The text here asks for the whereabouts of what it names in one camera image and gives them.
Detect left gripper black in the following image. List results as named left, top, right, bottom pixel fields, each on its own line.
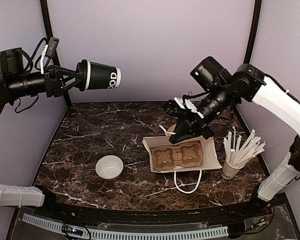
left=5, top=63, right=83, bottom=98

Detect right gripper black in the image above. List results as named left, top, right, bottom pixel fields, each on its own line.
left=169, top=81, right=234, bottom=143

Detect black plastic cup lid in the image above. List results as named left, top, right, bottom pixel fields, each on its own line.
left=76, top=59, right=91, bottom=92

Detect black paper coffee cup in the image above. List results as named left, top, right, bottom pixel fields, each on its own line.
left=84, top=61, right=122, bottom=91

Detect brown cardboard cup carrier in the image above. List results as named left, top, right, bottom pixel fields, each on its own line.
left=150, top=141, right=204, bottom=171

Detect brown paper bag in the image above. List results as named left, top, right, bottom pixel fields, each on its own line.
left=142, top=125, right=222, bottom=194

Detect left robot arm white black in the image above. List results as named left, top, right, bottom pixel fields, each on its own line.
left=0, top=48, right=84, bottom=218

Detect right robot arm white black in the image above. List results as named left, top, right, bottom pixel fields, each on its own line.
left=164, top=56, right=300, bottom=217

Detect beige round plate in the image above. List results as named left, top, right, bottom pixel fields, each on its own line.
left=167, top=124, right=176, bottom=136

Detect white wrapped straw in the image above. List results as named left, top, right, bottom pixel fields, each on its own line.
left=237, top=136, right=266, bottom=168
left=227, top=126, right=236, bottom=165
left=223, top=136, right=236, bottom=167
left=233, top=135, right=242, bottom=167
left=235, top=129, right=255, bottom=167

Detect white paper cup holder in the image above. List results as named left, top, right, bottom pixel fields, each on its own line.
left=221, top=160, right=242, bottom=180

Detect white ceramic bowl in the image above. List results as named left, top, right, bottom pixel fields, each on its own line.
left=95, top=155, right=124, bottom=182

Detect small green circuit board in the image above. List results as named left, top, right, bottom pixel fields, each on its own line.
left=61, top=224, right=83, bottom=237

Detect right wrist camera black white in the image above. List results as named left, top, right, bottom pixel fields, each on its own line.
left=163, top=97, right=204, bottom=119

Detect black front rail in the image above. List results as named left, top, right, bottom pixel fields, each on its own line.
left=19, top=193, right=288, bottom=228

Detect white slotted cable duct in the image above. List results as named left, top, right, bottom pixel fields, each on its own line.
left=22, top=213, right=229, bottom=240

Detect right black frame post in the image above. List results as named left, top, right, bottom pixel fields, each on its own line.
left=243, top=0, right=262, bottom=64

